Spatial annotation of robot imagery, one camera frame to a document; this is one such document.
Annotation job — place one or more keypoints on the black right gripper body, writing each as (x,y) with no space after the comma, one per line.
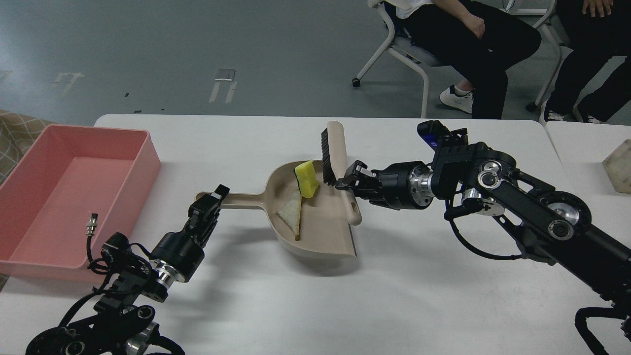
(403,186)

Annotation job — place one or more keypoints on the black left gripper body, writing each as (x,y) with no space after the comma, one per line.
(180,252)

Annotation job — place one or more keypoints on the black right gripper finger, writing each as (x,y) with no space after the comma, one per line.
(357,174)
(364,188)

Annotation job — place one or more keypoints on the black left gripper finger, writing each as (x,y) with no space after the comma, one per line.
(203,216)
(219,194)

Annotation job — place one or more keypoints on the beige hand brush black bristles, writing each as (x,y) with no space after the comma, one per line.
(335,163)

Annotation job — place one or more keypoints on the beige plastic dustpan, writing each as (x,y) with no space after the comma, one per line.
(325,219)

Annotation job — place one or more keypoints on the yellow sponge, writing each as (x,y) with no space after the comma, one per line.
(305,174)

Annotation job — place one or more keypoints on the toast bread slice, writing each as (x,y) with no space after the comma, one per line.
(290,213)

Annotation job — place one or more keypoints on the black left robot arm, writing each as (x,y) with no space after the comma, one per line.
(107,320)

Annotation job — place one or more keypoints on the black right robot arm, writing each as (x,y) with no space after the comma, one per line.
(548,225)

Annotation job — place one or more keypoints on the pink plastic bin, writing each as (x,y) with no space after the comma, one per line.
(68,174)

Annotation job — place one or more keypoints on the white office chair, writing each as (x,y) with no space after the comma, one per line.
(401,48)

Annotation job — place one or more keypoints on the seated person black trousers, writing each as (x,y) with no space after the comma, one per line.
(479,41)

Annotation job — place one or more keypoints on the beige stone block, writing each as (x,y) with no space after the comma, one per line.
(618,167)

